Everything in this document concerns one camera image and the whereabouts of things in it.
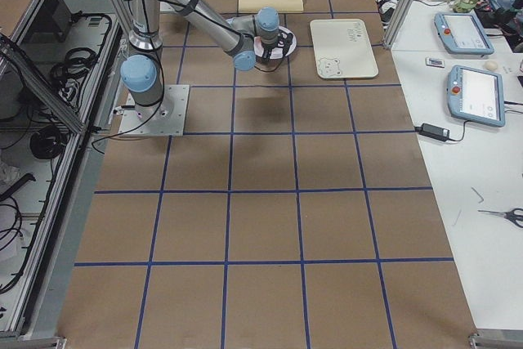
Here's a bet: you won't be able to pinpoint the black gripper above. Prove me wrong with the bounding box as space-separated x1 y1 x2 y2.
261 38 283 60

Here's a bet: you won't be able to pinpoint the white round plate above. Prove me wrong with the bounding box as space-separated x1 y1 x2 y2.
254 26 297 60

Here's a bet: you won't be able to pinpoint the cream bear tray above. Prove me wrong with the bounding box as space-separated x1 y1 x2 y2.
310 19 378 79

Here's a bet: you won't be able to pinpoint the small printed card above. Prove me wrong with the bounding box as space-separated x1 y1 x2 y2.
425 57 445 69

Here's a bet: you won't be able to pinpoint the far teach pendant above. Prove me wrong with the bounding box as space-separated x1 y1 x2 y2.
434 12 494 56

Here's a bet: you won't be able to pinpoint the teach pendant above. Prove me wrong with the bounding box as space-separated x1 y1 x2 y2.
446 65 506 128
434 12 494 56

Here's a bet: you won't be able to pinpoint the black power adapter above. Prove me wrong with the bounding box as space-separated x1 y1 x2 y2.
414 123 449 142

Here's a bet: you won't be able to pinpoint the near teach pendant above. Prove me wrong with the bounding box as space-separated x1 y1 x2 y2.
446 65 506 128

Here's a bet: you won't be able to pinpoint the small white ball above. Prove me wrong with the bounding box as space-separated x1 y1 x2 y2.
484 60 498 72

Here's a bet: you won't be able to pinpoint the scissors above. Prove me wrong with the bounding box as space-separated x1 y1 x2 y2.
479 208 523 228

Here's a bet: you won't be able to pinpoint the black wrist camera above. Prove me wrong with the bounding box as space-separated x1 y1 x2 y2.
277 29 296 58

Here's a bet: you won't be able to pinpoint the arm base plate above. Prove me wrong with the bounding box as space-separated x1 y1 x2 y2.
118 84 190 137

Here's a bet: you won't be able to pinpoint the aluminium frame post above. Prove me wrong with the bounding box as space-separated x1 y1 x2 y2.
382 0 434 51

